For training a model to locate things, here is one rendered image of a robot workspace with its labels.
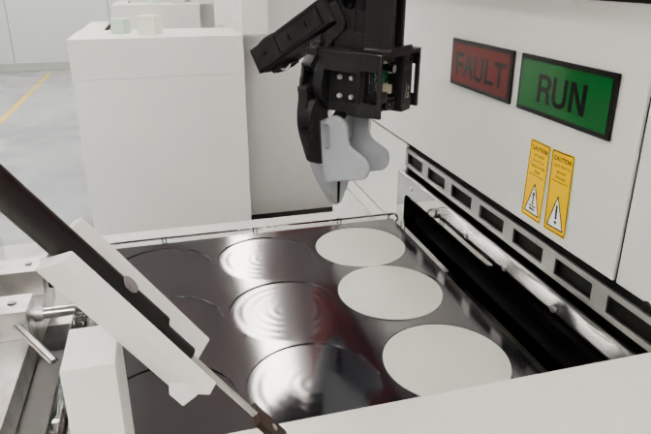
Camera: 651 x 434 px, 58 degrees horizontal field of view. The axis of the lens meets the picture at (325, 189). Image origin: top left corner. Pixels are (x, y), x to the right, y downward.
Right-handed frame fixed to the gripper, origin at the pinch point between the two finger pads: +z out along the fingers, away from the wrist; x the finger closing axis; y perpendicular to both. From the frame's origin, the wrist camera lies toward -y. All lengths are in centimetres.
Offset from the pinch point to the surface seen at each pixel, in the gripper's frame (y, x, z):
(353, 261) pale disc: 0.8, 3.4, 9.1
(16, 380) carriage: -12.4, -26.5, 11.3
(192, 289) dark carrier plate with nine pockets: -8.9, -10.6, 9.1
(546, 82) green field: 17.8, 5.1, -11.6
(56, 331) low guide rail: -21.7, -17.8, 15.0
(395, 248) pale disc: 3.1, 8.7, 9.0
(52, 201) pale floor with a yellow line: -265, 118, 101
